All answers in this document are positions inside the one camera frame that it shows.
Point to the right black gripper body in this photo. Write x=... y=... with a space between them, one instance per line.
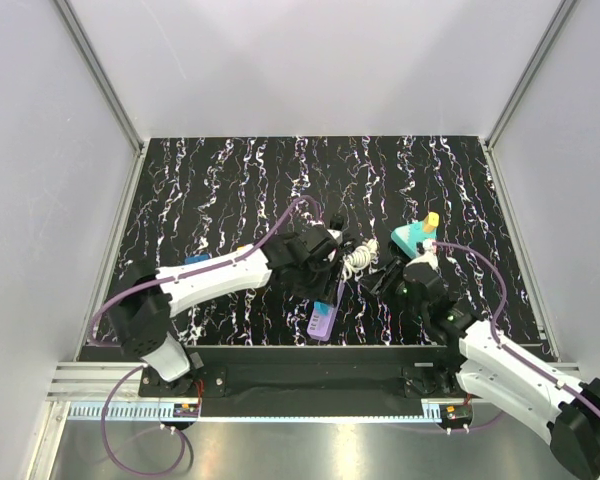
x=401 y=298

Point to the white slotted cable duct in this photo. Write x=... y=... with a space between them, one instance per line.
x=140 y=411

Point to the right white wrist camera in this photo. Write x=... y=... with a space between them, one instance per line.
x=429 y=254

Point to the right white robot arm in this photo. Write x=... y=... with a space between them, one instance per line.
x=561 y=409

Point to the teal triangular power strip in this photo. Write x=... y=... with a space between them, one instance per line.
x=408 y=237

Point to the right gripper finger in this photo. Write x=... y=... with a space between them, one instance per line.
x=393 y=270
x=380 y=286

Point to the small orange plug adapter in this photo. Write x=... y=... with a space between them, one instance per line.
x=431 y=222

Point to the purple power strip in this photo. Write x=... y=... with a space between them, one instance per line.
x=320 y=327

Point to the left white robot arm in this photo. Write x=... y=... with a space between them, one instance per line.
x=149 y=299

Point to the light blue plug adapter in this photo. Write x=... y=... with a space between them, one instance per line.
x=321 y=308

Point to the blue cube socket adapter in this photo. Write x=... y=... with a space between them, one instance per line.
x=196 y=259

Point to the aluminium frame rail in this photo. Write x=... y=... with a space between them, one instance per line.
x=77 y=381

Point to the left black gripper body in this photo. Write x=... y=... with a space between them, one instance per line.
x=310 y=284

